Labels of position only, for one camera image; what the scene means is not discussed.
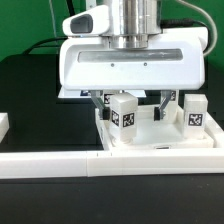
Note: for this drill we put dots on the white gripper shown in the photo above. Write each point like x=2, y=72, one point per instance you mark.
x=173, y=60

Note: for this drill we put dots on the white square table top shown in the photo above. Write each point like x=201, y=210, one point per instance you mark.
x=152, y=134

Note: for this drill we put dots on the white U-shaped fence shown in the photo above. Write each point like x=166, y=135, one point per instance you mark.
x=113, y=163

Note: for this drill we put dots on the white plate with tags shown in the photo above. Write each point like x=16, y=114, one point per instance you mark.
x=72, y=94

